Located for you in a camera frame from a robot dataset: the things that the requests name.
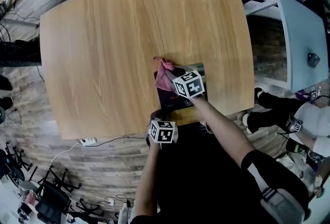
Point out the person's black clothed body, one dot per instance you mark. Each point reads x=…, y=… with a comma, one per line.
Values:
x=201, y=184

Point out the small black device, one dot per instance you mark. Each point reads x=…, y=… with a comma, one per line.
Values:
x=313, y=60

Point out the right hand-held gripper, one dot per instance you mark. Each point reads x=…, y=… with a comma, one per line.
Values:
x=189, y=87

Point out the black office chair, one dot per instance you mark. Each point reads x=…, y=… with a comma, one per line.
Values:
x=51, y=199

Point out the light blue side table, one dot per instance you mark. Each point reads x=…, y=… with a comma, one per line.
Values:
x=301, y=45

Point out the purple cloth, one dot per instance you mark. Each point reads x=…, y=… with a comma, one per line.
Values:
x=302, y=94

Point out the person's left forearm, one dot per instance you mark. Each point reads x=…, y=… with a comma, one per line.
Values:
x=145, y=181

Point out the person's right forearm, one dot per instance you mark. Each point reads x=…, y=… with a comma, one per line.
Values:
x=219, y=125

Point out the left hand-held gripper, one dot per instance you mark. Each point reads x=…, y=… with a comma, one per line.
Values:
x=162, y=133

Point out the pink cloth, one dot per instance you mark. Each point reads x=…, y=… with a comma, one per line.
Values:
x=163, y=76

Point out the white power strip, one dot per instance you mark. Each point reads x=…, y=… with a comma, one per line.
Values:
x=88, y=141

